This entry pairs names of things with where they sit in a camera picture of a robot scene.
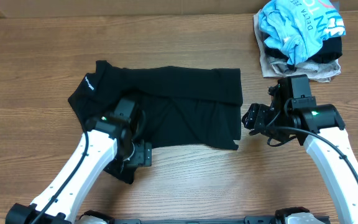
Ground black t-shirt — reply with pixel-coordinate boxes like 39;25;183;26
67;60;244;185

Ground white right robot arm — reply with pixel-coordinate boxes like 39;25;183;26
242;103;358;223

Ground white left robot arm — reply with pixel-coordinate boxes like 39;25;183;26
5;111;152;223

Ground beige folded garment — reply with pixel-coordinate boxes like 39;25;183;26
253;11;341;83

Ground black folded garment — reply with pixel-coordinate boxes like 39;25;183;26
264;37;342;63

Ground light blue printed t-shirt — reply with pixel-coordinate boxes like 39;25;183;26
258;0;346;65

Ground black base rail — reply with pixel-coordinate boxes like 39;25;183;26
75;207;331;224

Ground cardboard back wall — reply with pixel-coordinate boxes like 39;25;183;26
0;0;268;18

